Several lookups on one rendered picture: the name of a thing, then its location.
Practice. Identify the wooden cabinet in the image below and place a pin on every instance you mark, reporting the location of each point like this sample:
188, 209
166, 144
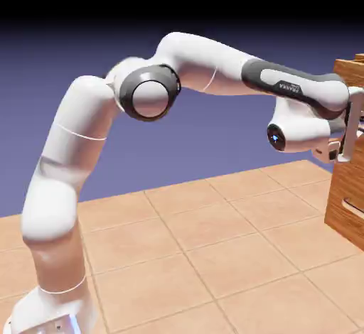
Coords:
360, 56

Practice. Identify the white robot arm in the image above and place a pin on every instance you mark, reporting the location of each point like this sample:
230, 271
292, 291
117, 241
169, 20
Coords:
184, 58

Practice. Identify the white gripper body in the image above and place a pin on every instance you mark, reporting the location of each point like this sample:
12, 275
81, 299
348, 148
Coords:
354, 112

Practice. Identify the wooden drawer front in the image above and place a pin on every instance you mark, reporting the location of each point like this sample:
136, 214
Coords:
345, 72
335, 217

